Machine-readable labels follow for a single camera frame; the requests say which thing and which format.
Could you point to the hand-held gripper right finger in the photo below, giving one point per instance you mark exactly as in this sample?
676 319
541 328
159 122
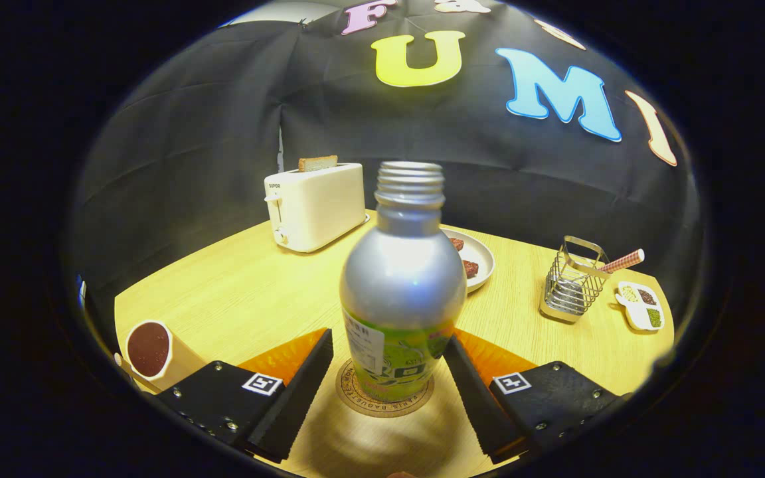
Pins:
475 398

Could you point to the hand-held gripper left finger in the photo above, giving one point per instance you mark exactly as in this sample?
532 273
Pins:
299 398

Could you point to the round cork coaster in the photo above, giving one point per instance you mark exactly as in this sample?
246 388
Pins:
382 408

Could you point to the silver bottle with green label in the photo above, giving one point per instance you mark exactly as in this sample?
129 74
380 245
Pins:
402 285

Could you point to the brown meat piece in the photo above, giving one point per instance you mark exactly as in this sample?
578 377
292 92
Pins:
457 243
471 269

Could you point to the wooden table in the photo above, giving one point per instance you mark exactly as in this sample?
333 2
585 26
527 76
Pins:
223 292

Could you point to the white round plate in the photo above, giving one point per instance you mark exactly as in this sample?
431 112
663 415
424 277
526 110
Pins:
483 255

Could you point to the white divided dish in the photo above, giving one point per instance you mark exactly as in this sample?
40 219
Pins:
641 315

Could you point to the white toaster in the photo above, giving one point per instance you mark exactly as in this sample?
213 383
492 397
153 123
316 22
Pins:
319 209

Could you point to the striped paper straw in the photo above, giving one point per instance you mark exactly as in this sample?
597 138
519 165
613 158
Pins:
625 260

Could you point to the bread slice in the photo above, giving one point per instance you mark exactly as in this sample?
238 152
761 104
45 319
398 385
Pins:
318 163

